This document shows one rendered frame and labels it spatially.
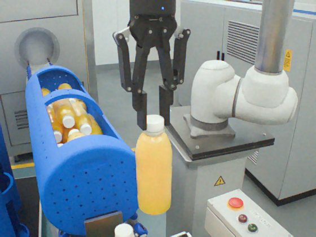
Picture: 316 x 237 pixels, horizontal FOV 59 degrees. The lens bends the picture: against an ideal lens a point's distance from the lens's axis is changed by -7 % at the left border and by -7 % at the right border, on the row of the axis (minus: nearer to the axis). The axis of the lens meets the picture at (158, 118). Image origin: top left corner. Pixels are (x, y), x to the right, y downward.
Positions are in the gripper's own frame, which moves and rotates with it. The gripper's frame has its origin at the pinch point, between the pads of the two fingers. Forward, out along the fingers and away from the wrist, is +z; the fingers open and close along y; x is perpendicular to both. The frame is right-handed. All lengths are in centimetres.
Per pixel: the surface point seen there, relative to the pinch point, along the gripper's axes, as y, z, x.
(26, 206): 40, 122, -140
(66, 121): 10, 21, -48
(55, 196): 19.3, 25.2, -15.3
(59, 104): 11, 18, -59
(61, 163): 16.4, 16.7, -15.4
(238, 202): -20.1, 26.3, 4.1
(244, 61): -146, 36, -142
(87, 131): 4, 26, -49
